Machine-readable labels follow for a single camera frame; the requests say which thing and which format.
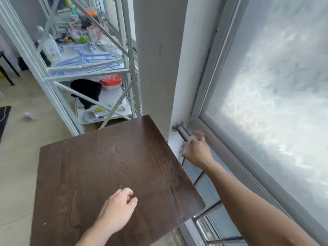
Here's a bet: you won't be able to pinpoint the pile of mixed clutter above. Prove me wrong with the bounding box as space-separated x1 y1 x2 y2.
47 0 116 44

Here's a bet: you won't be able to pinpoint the person's right forearm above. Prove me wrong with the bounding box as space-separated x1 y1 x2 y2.
202 160 320 246

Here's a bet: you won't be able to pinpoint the person's left hand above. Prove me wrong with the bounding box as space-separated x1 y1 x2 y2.
98 188 138 232

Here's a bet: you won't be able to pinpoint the black stool legs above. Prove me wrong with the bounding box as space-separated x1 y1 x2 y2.
0 51 21 86

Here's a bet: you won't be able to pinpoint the steel handrail bar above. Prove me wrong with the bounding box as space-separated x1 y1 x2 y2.
172 122 192 143

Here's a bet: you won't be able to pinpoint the steel window guard bars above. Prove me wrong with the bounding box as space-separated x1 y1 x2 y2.
179 156 247 246

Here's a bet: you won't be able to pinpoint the white metal shelf rack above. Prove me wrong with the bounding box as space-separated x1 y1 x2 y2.
0 0 142 136

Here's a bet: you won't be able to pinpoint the person's right hand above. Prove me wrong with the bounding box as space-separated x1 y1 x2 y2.
180 130 215 169

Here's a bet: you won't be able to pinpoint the orange plastic container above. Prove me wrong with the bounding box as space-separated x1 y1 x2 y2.
100 75 122 91

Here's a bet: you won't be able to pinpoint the dark brown wooden table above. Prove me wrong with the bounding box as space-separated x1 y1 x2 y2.
30 115 206 246

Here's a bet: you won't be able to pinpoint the grey window frame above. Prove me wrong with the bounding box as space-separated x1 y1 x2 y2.
177 0 328 246

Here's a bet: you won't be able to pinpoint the pile of blue white hangers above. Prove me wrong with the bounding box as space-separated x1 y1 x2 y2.
50 44 125 76

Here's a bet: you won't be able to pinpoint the person's left forearm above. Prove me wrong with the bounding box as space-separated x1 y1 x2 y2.
74 220 121 246

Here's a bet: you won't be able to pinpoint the clear plastic bottle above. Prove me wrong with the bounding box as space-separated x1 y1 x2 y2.
36 25 63 63

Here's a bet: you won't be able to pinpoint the black fabric bag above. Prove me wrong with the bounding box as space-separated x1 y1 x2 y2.
70 79 103 110

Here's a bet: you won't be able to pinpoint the frosted window pane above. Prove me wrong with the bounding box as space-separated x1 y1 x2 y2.
200 0 328 203

